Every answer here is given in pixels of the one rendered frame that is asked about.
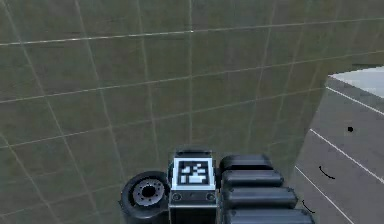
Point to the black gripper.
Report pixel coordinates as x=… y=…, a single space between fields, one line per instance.
x=146 y=193

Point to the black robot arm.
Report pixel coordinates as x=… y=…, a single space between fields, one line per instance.
x=253 y=196

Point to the grey chest of drawers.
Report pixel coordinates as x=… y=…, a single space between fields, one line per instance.
x=346 y=150

